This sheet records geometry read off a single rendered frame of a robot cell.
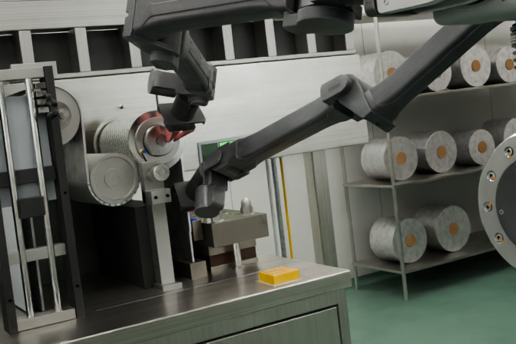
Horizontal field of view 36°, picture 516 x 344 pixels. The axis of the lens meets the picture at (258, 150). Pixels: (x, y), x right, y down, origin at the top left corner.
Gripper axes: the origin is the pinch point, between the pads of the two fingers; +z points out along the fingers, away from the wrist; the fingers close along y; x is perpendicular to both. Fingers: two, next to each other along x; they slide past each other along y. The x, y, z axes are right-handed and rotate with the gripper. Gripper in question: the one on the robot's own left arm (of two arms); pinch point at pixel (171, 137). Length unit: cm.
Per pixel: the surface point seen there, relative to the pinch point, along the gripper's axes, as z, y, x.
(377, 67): 149, 254, 155
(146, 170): 5.1, -7.0, -5.0
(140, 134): 1.8, -6.4, 3.4
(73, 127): 1.5, -21.9, 7.2
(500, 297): 196, 284, 6
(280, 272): 2.9, 12.6, -39.5
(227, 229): 15.0, 12.8, -18.8
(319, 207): 58, 78, 8
